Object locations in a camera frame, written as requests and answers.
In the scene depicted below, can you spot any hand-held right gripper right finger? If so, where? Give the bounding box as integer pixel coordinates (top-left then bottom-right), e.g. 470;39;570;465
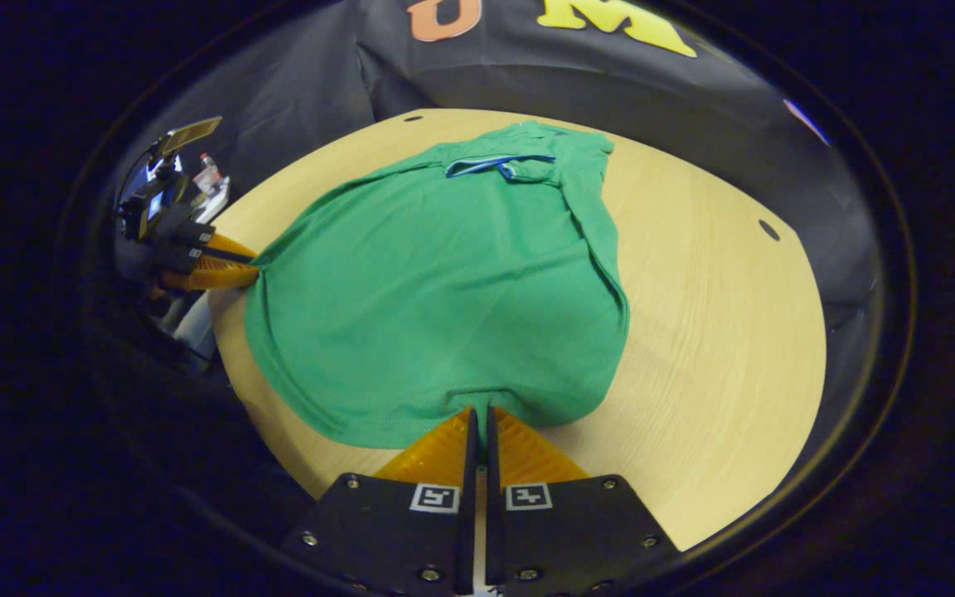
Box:
486;406;681;594

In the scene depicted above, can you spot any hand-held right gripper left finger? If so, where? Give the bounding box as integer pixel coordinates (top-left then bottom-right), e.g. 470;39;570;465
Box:
283;406;478;596

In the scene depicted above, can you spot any green T-shirt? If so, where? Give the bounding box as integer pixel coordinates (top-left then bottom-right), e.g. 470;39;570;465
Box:
244;120;630;449

